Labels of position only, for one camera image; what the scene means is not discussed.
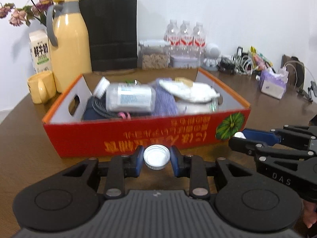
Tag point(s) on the black paper bag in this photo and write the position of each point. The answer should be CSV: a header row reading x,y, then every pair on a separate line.
x,y
111,29

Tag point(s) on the white robot figurine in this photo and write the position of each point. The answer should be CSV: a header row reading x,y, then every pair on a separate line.
x,y
212,52

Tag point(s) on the small white object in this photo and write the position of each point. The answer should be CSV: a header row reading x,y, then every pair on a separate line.
x,y
239,135

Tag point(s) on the white bottle cap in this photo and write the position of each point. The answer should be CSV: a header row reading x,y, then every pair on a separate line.
x,y
156,158

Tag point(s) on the plastic bottle with white cap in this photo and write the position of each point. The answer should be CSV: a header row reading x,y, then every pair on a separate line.
x,y
128,96

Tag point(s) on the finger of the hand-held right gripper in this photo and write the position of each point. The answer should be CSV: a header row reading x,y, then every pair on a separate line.
x,y
262,136
245,146

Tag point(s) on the yellow mug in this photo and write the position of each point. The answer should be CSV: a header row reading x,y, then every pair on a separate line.
x,y
37,89

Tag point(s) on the red cardboard box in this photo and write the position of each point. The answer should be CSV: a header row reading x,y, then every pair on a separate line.
x,y
173,133

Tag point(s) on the clear water bottle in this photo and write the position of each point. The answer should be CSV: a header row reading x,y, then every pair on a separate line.
x,y
172,37
199,39
186,38

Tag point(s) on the dried pink rose bouquet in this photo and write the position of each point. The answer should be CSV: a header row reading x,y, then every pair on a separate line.
x,y
18,17

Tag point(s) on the clear seed container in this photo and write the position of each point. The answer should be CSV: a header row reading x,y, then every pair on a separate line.
x,y
153,60

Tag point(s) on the yellow thermos jug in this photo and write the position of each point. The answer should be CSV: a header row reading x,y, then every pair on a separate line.
x,y
71,52

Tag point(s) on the purple tissue pack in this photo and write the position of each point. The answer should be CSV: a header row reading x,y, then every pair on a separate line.
x,y
273,84

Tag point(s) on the printed tin box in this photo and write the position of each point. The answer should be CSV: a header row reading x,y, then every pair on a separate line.
x,y
184,62

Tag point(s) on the small black device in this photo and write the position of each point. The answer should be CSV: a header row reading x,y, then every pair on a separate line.
x,y
239,50

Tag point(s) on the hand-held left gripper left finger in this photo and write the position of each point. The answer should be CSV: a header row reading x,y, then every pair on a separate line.
x,y
139,161

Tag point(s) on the black phone holder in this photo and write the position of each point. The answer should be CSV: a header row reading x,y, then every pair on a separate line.
x,y
309,91

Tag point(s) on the colourful snack packet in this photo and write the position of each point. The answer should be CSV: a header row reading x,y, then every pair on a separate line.
x,y
260,59

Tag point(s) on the white milk carton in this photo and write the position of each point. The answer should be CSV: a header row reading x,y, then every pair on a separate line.
x,y
40,52

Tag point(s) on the brown paper bag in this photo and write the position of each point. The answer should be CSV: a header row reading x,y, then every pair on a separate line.
x,y
293,74

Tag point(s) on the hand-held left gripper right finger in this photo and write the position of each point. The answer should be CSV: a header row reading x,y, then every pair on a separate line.
x,y
176,162

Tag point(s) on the dark blue pouch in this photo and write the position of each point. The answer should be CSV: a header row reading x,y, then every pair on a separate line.
x,y
89,111

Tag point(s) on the person's right hand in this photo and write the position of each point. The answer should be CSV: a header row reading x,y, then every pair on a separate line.
x,y
310,212

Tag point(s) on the purple cloth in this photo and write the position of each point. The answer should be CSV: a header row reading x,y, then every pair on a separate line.
x,y
164,101

